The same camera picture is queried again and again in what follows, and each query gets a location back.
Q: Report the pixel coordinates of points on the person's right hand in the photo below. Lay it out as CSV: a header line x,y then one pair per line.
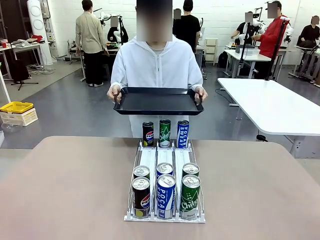
x,y
111,93

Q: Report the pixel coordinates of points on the person's left hand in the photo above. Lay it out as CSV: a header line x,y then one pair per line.
x,y
203,94

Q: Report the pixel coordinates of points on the black plastic serving tray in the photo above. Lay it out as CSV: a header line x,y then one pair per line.
x,y
157,102

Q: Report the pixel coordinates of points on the person's left forearm white sleeve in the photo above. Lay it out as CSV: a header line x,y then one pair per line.
x,y
196,75

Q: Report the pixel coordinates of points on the person's right forearm white sleeve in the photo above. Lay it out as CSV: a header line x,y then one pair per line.
x,y
117,75

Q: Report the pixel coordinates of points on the person in white hoodie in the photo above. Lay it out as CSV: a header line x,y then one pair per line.
x,y
156,65

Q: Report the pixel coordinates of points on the person in black t-shirt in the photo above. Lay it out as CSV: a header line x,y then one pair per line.
x,y
186,27

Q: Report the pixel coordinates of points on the black-shirted person at robot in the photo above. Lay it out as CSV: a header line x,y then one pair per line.
x,y
243,28

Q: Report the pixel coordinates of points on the seated person in black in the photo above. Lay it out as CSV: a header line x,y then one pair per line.
x,y
310,35

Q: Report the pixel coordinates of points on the black backpack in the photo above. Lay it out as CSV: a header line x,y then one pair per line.
x,y
223,60

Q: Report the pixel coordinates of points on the white drawer cart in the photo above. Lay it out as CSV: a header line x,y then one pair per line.
x,y
211,50

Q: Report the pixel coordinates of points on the small blue Pocari Sweat can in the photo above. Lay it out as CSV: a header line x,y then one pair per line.
x,y
182,135

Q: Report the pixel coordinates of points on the small green Chilsung can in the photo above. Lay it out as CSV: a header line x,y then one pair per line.
x,y
165,133

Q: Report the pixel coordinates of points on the small black Pepsi can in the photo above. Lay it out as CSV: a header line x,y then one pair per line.
x,y
148,136

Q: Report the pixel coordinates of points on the man in beige jacket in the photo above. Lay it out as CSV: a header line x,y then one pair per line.
x,y
91,37

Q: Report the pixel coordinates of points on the thin black stand pole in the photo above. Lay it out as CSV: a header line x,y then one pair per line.
x,y
243,50

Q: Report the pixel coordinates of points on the white work table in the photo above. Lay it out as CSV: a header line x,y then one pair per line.
x,y
250,56

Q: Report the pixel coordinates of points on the large white table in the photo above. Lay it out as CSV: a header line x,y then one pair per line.
x,y
270,105

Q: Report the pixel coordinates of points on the white can dispenser rack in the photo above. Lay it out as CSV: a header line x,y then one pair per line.
x,y
147,160

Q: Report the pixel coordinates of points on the man in red jacket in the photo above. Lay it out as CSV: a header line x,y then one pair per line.
x,y
271,37

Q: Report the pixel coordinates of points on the white plastic crate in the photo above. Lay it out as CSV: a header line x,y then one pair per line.
x,y
22,118

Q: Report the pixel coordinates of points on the black tripod with bag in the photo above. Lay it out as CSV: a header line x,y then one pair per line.
x,y
20,71

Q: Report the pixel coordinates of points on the yellow plastic crate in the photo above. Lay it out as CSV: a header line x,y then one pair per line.
x,y
16,107

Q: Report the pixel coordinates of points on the cluttered white side table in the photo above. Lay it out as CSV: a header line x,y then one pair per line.
x,y
27,46

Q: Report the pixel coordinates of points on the clear plastic bowl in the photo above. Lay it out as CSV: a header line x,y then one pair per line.
x,y
11,127

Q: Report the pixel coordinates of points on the black camera stand pole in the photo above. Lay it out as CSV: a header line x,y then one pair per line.
x,y
276,50

